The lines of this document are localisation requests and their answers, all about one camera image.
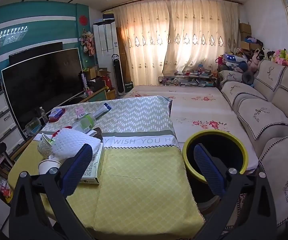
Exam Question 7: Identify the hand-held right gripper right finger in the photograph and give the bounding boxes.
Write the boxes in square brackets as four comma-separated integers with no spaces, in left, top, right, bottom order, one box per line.
[193,143,278,240]

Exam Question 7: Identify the floral sheet mattress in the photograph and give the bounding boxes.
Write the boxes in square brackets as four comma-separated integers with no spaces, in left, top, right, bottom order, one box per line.
[123,85,260,170]

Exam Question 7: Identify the green white cardboard box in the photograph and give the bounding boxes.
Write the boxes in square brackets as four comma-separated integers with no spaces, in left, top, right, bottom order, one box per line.
[80,144,106,185]

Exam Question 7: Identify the white paper towel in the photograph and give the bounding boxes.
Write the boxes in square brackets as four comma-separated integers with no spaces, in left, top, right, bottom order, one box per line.
[51,129,103,161]

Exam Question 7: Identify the artificial flower bouquet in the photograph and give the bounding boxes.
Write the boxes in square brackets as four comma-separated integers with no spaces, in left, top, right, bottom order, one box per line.
[79,30,96,57]

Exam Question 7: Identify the large flat television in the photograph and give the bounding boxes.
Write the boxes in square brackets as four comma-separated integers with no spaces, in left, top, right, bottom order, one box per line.
[1,47,84,133]

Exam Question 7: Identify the dark brown object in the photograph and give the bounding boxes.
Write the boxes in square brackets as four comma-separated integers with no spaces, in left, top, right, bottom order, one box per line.
[90,127,104,142]

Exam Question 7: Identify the crystal wall decoration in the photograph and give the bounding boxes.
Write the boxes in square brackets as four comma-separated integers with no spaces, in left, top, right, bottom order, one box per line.
[0,26,29,46]

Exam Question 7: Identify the pink drink carton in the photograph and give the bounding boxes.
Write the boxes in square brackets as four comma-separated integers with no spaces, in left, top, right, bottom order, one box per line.
[74,106,86,120]

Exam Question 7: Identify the beige sofa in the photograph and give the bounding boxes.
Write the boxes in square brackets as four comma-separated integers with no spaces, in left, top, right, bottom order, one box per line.
[217,60,288,228]

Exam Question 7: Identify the green white packet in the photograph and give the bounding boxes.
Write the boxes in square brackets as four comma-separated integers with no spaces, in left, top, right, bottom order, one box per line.
[73,113,97,133]

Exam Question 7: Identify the white standing air conditioner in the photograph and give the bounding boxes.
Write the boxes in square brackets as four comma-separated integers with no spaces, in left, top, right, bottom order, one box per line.
[93,21,119,70]

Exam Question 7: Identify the black trash bin yellow rim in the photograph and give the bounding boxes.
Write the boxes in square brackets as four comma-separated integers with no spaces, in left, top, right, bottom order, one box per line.
[182,131,250,203]

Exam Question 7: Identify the blue star toy box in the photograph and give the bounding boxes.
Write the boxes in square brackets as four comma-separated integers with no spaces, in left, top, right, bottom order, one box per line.
[222,53,248,68]

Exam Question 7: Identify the glass coffee table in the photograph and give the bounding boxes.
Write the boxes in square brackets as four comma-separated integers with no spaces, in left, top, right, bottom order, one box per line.
[158,71,218,87]

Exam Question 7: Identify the small water bottle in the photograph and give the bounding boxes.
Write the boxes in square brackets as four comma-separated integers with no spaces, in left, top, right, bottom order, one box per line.
[39,107,49,125]

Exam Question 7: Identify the patterned floor rug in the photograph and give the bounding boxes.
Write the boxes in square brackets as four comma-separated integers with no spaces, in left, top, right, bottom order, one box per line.
[230,192,248,233]

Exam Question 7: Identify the smaller flat television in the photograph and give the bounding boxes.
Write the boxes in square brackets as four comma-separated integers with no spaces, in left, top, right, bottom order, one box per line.
[8,42,64,65]

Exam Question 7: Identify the clear plastic container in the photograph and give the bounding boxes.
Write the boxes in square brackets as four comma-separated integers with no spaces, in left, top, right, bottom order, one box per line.
[24,117,41,137]

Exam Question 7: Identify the red blue card box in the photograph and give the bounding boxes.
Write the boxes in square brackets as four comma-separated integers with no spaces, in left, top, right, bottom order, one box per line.
[48,108,67,122]

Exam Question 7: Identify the black white long box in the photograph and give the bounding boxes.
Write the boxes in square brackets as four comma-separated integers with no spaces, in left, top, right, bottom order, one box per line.
[80,72,89,92]

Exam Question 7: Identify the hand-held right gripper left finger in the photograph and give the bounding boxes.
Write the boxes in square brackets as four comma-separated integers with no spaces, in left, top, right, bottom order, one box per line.
[9,143,94,240]

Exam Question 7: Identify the dark green box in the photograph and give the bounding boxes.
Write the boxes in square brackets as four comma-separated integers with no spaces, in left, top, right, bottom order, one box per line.
[124,80,135,93]

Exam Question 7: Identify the pile of plush toys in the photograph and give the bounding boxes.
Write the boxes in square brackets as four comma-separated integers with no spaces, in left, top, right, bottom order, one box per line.
[244,46,288,72]

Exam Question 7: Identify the printed paper noodle bowl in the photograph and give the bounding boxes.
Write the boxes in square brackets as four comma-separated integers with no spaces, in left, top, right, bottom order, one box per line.
[37,133,57,160]

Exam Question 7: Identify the cream embroidered curtain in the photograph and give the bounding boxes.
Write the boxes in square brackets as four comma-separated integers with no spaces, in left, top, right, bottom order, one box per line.
[163,0,240,74]
[113,1,171,85]

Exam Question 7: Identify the white tower fan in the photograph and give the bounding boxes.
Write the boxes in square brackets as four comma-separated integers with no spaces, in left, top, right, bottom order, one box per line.
[111,54,125,96]

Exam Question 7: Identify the blue white packet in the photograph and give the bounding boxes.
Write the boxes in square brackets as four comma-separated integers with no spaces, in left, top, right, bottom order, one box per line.
[93,102,112,119]

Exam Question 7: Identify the white paper cup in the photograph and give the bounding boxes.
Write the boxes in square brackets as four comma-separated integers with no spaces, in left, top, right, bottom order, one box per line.
[38,159,61,176]

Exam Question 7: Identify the open cardboard box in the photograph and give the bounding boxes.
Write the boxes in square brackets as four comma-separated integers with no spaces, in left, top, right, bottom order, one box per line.
[85,66,98,80]

